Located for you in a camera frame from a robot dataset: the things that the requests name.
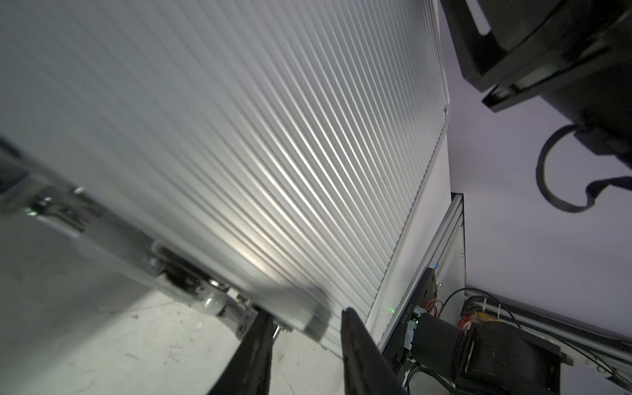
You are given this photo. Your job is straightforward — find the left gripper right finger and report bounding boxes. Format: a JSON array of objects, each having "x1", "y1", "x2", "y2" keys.
[{"x1": 341, "y1": 308, "x2": 406, "y2": 395}]

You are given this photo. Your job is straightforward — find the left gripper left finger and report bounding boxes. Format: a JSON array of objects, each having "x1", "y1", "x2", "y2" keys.
[{"x1": 209, "y1": 311, "x2": 277, "y2": 395}]

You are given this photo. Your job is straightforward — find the silver aluminium poker case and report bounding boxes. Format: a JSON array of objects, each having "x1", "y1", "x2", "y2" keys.
[{"x1": 1, "y1": 1, "x2": 448, "y2": 354}]

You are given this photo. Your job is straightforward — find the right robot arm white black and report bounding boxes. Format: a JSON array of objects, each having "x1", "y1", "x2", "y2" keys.
[{"x1": 441, "y1": 1, "x2": 631, "y2": 166}]

